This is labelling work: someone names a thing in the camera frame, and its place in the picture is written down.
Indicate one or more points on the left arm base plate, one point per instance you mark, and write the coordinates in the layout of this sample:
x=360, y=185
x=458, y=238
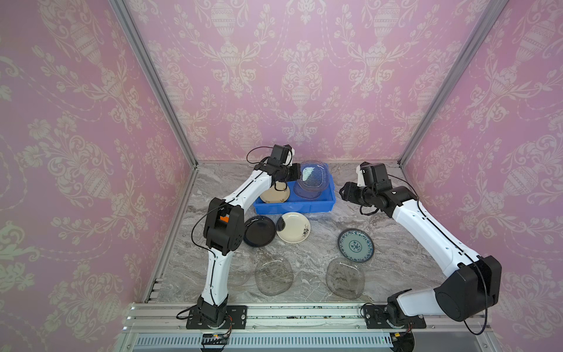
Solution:
x=227, y=317

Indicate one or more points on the left aluminium corner post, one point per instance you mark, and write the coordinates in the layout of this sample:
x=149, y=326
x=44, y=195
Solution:
x=142, y=54

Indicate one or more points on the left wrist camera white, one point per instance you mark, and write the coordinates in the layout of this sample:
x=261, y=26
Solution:
x=290, y=156

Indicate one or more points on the cream plate with characters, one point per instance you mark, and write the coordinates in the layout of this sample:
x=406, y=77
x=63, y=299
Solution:
x=276, y=194

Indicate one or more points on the blue patterned porcelain plate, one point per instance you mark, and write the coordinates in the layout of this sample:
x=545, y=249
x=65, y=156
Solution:
x=355, y=245

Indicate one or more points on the aluminium mounting rail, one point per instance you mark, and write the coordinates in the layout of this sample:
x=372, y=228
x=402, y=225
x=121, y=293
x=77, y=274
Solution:
x=299, y=327

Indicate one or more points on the right aluminium corner post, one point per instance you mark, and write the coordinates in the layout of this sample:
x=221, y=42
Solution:
x=484, y=25

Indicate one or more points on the aluminium corner post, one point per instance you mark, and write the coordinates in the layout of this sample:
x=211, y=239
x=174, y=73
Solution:
x=142, y=54
x=484, y=25

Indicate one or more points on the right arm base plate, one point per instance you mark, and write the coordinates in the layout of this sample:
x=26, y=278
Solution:
x=388, y=317

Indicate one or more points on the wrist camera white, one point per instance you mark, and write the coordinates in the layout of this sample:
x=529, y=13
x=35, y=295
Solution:
x=290, y=156
x=364, y=174

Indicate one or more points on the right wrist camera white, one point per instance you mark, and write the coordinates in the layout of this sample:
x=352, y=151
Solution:
x=364, y=174

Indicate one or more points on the small circuit board with wires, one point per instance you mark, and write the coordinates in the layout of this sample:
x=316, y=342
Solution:
x=215, y=339

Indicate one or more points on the blue plastic bin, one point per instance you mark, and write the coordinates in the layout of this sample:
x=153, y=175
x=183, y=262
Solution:
x=323, y=204

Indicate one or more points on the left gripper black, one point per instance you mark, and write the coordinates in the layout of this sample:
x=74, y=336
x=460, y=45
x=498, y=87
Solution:
x=297, y=171

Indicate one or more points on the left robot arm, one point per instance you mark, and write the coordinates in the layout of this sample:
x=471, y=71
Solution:
x=224, y=228

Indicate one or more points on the clear glass plate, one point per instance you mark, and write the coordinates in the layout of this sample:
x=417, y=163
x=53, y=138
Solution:
x=241, y=269
x=345, y=278
x=274, y=276

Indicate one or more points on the cream plate with flowers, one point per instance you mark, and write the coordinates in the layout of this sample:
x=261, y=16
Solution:
x=293, y=227

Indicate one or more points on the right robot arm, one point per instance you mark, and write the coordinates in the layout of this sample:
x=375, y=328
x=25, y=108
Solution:
x=472, y=283

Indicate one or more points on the black round plate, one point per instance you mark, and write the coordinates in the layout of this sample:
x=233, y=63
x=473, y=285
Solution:
x=260, y=231

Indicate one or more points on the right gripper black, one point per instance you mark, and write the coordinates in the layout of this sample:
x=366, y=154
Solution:
x=350, y=193

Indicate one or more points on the brownish glass plate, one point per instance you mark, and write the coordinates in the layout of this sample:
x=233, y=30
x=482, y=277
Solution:
x=303, y=191
x=314, y=176

